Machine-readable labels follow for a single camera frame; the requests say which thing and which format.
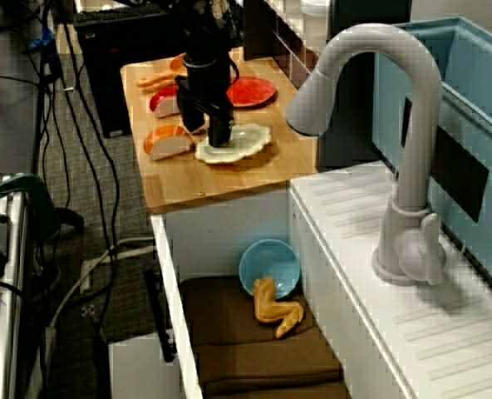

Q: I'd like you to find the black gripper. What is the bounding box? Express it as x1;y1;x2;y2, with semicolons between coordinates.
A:
174;62;236;149

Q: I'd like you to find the orange salmon sushi toy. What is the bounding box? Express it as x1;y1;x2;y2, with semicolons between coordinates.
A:
143;124;195;162

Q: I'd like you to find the red tuna sushi toy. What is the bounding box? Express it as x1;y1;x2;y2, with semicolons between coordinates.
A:
149;86;181;120

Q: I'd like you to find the cream scalloped plate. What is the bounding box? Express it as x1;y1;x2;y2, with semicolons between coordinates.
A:
194;122;273;166

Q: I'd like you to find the red plate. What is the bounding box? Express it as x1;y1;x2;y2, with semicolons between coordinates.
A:
225;76;278;109

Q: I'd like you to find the orange toy pan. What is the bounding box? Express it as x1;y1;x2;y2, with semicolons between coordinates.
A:
136;52;189;94

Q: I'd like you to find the black computer tower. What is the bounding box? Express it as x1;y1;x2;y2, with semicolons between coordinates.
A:
72;10;189;140

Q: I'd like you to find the black keyboard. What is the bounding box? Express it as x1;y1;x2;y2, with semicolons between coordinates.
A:
73;7;173;27

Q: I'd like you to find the light blue bowl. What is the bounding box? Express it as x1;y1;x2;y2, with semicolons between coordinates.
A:
239;239;302;301

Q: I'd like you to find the white round jar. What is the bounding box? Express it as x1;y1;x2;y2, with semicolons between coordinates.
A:
299;0;332;18

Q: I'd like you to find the dark green plastic stand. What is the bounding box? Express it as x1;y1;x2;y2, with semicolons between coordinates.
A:
0;173;86;239

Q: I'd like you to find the white toy kitchen unit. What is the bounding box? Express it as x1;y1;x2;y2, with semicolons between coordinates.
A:
107;46;492;399

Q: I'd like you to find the white power strip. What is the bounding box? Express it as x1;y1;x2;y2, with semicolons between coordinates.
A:
81;256;94;294

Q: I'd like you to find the tan toy chicken wing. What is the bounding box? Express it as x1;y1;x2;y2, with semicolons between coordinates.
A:
252;277;306;340

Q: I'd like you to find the gray toy faucet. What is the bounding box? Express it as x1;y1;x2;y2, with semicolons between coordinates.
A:
284;22;449;288

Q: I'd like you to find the brown folded cloth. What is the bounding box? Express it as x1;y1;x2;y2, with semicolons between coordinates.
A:
179;275;352;399

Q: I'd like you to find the black rectangular label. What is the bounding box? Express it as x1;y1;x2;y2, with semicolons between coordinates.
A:
400;96;490;224

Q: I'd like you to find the black cable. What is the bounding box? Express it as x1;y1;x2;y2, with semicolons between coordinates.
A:
61;20;123;292
42;53;73;211

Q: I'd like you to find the dark upright post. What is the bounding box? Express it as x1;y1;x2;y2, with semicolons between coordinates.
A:
315;0;416;175

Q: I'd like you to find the blue cable plug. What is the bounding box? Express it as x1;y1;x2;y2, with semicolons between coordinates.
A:
27;28;56;52

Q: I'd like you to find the black oven handle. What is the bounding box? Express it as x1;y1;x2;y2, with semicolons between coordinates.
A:
142;265;177;363

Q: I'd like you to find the white cable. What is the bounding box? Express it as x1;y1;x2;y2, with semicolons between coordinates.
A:
47;236;156;330

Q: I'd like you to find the silver metal frame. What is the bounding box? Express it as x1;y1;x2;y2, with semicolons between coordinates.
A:
0;177;33;399

